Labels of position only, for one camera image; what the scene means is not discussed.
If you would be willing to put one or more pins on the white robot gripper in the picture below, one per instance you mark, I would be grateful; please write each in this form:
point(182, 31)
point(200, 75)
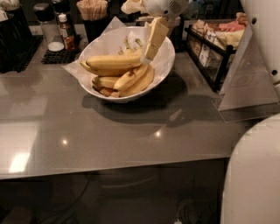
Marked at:
point(161, 7)

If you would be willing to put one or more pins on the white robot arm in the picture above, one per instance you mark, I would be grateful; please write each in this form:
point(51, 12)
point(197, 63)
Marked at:
point(251, 193)

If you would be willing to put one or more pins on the white bowl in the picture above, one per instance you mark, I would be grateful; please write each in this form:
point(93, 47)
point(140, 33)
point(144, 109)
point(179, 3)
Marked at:
point(109, 44)

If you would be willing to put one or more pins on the yellow banana behind top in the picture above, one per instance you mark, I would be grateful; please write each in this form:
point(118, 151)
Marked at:
point(104, 68)

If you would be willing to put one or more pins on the middle spotted yellow banana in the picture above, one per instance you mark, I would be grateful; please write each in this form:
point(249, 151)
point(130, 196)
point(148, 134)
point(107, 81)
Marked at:
point(130, 78)

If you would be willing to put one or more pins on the small left yellow banana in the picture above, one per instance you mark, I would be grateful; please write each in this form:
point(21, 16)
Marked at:
point(106, 81)

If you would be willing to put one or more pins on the bottom brownish banana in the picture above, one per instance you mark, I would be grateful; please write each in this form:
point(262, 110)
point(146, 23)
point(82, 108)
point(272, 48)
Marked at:
point(104, 90)

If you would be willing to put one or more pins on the white paper liner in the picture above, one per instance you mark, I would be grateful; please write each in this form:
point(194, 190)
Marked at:
point(115, 24)

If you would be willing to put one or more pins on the black cup of stirrers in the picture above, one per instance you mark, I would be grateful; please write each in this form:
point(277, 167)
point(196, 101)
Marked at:
point(94, 17)

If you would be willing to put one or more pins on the brown sauce bottle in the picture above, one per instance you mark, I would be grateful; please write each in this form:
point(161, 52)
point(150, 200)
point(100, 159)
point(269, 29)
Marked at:
point(67, 33)

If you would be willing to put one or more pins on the dark bottle behind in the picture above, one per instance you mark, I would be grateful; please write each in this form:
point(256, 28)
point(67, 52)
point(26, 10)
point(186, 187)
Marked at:
point(63, 7)

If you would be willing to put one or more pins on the black rubber mat small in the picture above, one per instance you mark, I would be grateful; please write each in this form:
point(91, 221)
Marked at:
point(56, 53)

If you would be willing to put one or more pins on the clear shaker black cap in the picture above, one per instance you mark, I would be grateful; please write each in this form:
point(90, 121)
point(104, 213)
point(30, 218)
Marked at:
point(49, 26)

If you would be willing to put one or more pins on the black container left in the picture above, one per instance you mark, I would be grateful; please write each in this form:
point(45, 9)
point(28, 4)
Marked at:
point(14, 38)

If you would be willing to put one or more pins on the black rubber mat large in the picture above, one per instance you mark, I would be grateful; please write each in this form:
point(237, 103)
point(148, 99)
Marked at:
point(23, 58)

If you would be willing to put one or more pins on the black wire condiment rack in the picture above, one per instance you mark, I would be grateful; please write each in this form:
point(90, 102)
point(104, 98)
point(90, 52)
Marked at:
point(210, 55)

